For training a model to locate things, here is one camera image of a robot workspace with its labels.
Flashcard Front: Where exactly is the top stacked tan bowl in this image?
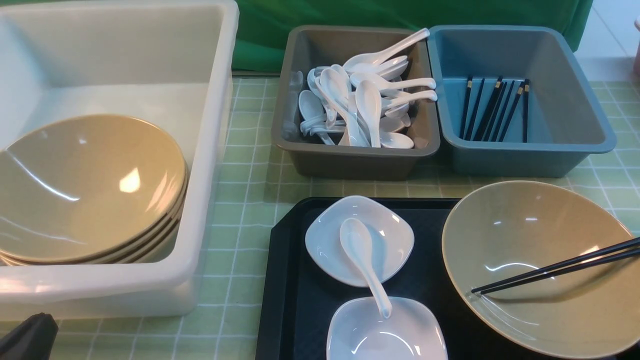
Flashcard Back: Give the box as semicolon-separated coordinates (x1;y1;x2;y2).
0;114;187;263

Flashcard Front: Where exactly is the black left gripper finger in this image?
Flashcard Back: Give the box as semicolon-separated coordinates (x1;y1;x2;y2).
0;312;58;360

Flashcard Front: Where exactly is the bottom stacked tan bowl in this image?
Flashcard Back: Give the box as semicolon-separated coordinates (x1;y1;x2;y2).
1;199;185;266

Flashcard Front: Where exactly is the white spoon bottom front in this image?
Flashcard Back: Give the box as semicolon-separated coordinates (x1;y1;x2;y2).
380;131;415;150

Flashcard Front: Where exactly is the white spoon handle right lower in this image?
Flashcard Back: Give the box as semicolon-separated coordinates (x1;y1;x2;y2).
381;89;438;111

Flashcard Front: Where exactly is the white spoon handle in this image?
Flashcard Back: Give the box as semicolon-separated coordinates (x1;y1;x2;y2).
349;72;437;91
381;89;438;111

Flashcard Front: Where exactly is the white spoon left long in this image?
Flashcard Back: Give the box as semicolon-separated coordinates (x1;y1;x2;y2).
320;67;371;147

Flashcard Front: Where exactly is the white spoon centre upright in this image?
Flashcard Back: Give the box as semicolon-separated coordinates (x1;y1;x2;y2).
355;79;382;148

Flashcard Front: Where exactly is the white spoon far left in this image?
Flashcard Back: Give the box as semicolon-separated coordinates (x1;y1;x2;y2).
298;89;336;145

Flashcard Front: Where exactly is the stacked tan bowl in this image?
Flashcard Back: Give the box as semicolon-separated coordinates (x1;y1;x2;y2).
0;114;187;263
1;199;185;266
1;170;189;265
1;168;188;266

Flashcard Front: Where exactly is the blue plastic chopstick bin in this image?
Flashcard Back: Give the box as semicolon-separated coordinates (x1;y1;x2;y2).
427;25;617;178

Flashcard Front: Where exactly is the white spoon leaning top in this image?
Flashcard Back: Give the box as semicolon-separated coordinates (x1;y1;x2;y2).
342;28;430;75

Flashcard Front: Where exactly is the tan noodle bowl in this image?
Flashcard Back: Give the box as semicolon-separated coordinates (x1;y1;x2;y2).
441;180;640;359

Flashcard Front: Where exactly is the white soup spoon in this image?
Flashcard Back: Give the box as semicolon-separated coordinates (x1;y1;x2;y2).
339;218;393;319

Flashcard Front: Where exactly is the white square dish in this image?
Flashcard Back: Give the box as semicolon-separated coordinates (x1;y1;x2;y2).
326;296;449;360
305;195;415;288

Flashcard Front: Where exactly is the black serving tray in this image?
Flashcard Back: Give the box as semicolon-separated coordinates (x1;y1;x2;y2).
256;197;549;360

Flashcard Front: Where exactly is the green backdrop cloth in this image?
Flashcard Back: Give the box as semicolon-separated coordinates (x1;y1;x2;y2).
231;0;593;73

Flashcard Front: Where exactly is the large white plastic tub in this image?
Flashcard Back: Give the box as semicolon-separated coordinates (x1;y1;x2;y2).
1;0;239;322

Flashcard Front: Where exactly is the brown plastic spoon bin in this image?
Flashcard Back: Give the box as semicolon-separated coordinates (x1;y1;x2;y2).
271;25;441;182

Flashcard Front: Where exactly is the white spoon handle right upper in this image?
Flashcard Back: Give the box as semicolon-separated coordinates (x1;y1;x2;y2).
349;72;437;91

